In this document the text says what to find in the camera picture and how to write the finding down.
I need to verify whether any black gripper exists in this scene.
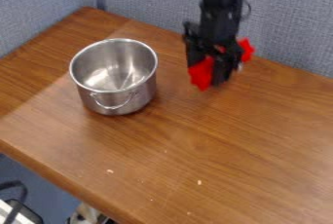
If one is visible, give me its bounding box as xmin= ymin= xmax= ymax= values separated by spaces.
xmin=183 ymin=0 xmax=246 ymax=86

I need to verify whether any red plastic block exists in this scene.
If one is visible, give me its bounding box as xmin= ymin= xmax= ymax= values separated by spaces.
xmin=187 ymin=38 xmax=255 ymax=91

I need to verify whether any metal pot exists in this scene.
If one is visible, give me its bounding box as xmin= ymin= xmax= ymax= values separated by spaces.
xmin=69 ymin=38 xmax=159 ymax=116

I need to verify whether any white object under table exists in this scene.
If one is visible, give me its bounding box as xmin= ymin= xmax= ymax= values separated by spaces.
xmin=65 ymin=204 xmax=107 ymax=224

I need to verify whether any grey box under table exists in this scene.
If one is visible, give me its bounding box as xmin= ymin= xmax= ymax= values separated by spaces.
xmin=0 ymin=199 xmax=44 ymax=224

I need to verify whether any black cable loop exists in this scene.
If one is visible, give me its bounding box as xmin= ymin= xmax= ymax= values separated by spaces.
xmin=0 ymin=179 xmax=29 ymax=224

